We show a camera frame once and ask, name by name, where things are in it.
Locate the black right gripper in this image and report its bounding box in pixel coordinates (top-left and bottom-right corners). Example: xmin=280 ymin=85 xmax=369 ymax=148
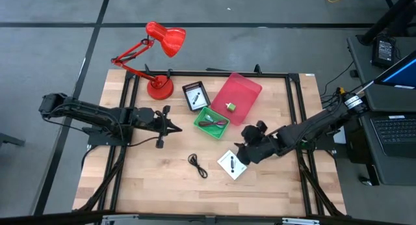
xmin=234 ymin=120 xmax=280 ymax=166

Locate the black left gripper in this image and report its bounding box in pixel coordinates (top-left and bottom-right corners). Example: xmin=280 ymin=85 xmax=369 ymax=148
xmin=152 ymin=104 xmax=183 ymax=150

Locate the white cardboard box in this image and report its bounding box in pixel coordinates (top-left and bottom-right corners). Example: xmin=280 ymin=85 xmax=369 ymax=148
xmin=216 ymin=149 xmax=248 ymax=181

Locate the maroon braided cable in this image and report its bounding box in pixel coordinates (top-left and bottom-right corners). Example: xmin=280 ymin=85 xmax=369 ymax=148
xmin=198 ymin=119 xmax=229 ymax=128

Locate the white card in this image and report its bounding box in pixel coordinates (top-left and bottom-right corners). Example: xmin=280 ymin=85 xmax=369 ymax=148
xmin=185 ymin=88 xmax=209 ymax=111

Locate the green plastic bin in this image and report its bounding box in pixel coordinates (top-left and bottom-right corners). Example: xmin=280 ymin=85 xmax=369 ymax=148
xmin=194 ymin=106 xmax=231 ymax=140

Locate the black plastic bin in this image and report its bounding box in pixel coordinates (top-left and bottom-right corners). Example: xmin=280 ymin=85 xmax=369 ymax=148
xmin=181 ymin=81 xmax=211 ymax=113

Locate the red plastic bin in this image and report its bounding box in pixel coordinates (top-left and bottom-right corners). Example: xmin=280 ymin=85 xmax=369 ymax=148
xmin=210 ymin=72 xmax=263 ymax=127

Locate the red desk lamp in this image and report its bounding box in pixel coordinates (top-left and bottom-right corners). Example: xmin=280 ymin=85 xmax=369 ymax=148
xmin=110 ymin=21 xmax=187 ymax=101

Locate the white sheet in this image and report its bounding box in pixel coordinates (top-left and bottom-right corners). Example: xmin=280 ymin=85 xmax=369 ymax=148
xmin=333 ymin=129 xmax=347 ymax=144

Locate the black laptop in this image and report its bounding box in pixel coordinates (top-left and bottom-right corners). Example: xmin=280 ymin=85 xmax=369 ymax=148
xmin=369 ymin=114 xmax=416 ymax=159

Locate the dark grey side desk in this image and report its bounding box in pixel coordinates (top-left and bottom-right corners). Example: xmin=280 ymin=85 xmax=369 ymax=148
xmin=346 ymin=34 xmax=416 ymax=187

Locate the dark furniture leg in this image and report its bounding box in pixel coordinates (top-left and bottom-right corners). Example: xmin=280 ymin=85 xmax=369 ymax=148
xmin=0 ymin=132 xmax=25 ymax=148

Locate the black power adapter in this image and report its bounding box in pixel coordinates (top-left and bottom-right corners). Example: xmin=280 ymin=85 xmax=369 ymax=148
xmin=371 ymin=34 xmax=397 ymax=69

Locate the tilted monitor screen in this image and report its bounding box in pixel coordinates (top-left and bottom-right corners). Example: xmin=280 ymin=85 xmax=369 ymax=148
xmin=373 ymin=51 xmax=416 ymax=89

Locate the black stand pole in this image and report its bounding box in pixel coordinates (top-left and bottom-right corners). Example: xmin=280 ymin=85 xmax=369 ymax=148
xmin=357 ymin=0 xmax=416 ymax=46

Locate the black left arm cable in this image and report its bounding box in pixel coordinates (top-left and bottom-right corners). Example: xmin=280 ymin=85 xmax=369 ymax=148
xmin=128 ymin=136 xmax=160 ymax=147

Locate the black coiled cable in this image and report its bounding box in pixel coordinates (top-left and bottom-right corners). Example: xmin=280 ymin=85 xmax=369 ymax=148
xmin=187 ymin=153 xmax=208 ymax=179

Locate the black aluminium table frame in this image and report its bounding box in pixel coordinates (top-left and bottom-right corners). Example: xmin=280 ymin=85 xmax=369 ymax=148
xmin=77 ymin=64 xmax=347 ymax=219

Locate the silver rail bracket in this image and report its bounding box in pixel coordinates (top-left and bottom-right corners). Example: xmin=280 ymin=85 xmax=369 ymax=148
xmin=102 ymin=214 xmax=139 ymax=225
xmin=281 ymin=217 xmax=321 ymax=225

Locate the black floor cable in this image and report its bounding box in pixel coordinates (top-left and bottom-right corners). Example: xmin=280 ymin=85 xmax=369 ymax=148
xmin=321 ymin=60 xmax=355 ymax=105

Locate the black camera rail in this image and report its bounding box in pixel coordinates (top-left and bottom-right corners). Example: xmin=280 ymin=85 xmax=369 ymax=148
xmin=0 ymin=210 xmax=416 ymax=225

